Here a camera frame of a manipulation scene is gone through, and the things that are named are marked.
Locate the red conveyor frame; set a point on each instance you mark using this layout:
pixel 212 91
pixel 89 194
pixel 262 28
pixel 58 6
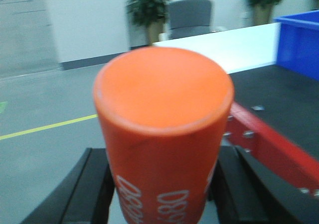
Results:
pixel 273 150

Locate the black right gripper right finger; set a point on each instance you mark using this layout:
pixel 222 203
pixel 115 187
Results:
pixel 247 192

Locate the potted plant left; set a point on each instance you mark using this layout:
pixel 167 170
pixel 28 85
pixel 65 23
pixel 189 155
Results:
pixel 150 14

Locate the orange cylindrical capacitor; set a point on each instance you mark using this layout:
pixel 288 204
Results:
pixel 163 112

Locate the blue bin on conveyor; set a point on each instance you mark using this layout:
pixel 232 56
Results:
pixel 298 44

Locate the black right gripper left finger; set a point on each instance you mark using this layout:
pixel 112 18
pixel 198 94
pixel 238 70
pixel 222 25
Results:
pixel 83 197

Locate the grey office chair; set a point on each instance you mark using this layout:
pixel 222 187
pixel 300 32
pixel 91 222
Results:
pixel 189 18

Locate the black conveyor belt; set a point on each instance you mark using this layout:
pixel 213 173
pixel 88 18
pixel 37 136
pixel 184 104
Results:
pixel 285 100

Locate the white table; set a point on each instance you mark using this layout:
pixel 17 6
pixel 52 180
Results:
pixel 234 50

